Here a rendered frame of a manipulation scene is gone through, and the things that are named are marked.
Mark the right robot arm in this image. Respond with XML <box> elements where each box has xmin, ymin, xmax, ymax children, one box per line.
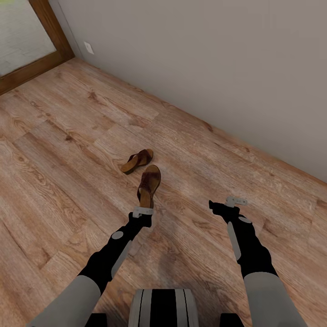
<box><xmin>209</xmin><ymin>196</ymin><xmax>308</xmax><ymax>327</ymax></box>

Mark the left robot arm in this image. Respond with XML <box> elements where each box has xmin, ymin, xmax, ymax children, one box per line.
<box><xmin>25</xmin><ymin>207</ymin><xmax>154</xmax><ymax>327</ymax></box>

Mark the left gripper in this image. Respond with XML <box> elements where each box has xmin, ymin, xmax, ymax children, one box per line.
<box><xmin>128</xmin><ymin>212</ymin><xmax>152</xmax><ymax>234</ymax></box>

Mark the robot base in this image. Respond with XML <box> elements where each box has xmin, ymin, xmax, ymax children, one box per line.
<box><xmin>85</xmin><ymin>313</ymin><xmax>244</xmax><ymax>327</ymax></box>

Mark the sandal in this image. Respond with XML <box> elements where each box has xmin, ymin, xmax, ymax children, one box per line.
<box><xmin>137</xmin><ymin>165</ymin><xmax>161</xmax><ymax>209</ymax></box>
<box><xmin>121</xmin><ymin>149</ymin><xmax>153</xmax><ymax>175</ymax></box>

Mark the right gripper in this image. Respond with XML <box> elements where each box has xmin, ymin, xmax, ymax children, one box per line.
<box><xmin>209</xmin><ymin>200</ymin><xmax>240</xmax><ymax>220</ymax></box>

